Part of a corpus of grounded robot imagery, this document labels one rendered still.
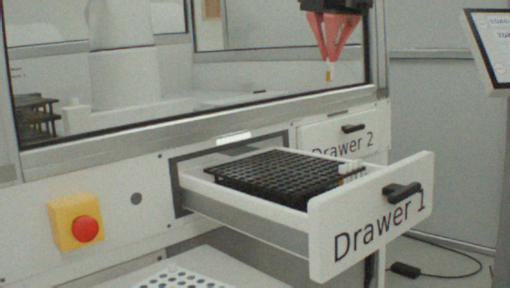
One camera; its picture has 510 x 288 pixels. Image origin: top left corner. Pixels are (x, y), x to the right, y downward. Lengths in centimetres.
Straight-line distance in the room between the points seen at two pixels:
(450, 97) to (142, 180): 184
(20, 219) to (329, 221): 44
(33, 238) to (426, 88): 204
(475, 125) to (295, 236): 181
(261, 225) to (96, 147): 28
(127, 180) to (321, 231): 35
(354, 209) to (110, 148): 39
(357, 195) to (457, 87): 179
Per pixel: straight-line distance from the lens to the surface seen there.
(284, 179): 71
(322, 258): 55
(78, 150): 70
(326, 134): 101
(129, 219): 76
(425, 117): 241
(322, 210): 53
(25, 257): 72
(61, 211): 67
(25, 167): 69
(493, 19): 152
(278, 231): 61
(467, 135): 234
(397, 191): 60
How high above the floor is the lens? 111
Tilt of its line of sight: 12 degrees down
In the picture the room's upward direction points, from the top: 4 degrees counter-clockwise
